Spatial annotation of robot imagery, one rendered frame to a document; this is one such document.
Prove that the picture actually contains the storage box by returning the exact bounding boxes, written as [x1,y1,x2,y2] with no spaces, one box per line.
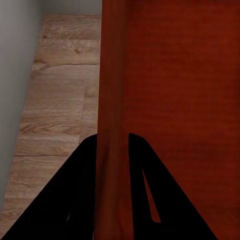
[92,0,240,240]

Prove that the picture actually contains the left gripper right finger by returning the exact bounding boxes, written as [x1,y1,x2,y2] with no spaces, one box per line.
[128,133,218,240]

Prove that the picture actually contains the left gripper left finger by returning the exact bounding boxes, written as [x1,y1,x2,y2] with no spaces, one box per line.
[1,134,97,240]

